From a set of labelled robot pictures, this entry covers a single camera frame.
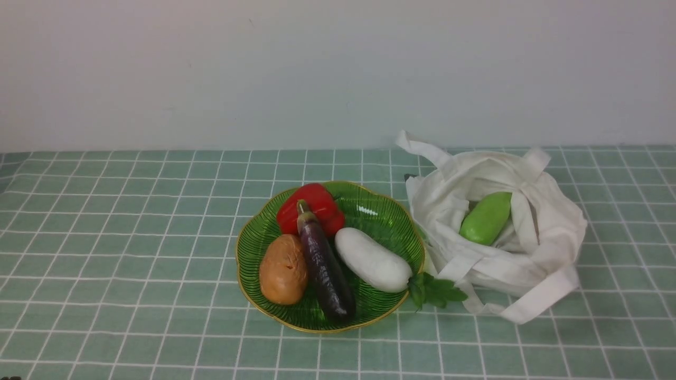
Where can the light green gourd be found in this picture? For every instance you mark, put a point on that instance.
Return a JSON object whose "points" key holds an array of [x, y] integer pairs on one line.
{"points": [[484, 223]]}

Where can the white cloth tote bag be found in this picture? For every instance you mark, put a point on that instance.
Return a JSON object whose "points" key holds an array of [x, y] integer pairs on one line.
{"points": [[532, 264]]}

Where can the red bell pepper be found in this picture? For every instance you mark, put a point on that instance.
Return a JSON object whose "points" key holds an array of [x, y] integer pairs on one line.
{"points": [[322, 204]]}

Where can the green glass plate gold rim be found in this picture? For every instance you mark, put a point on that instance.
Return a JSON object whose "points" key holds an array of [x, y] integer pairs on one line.
{"points": [[377, 215]]}

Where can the white radish with green leaves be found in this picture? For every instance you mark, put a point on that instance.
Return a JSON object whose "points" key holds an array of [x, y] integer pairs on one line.
{"points": [[388, 272]]}

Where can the brown potato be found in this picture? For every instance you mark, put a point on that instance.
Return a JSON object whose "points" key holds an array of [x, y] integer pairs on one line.
{"points": [[283, 271]]}

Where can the dark purple eggplant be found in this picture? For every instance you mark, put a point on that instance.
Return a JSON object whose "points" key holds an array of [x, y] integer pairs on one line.
{"points": [[335, 296]]}

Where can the green checkered tablecloth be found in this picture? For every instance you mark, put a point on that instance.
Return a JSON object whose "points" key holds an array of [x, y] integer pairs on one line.
{"points": [[121, 265]]}

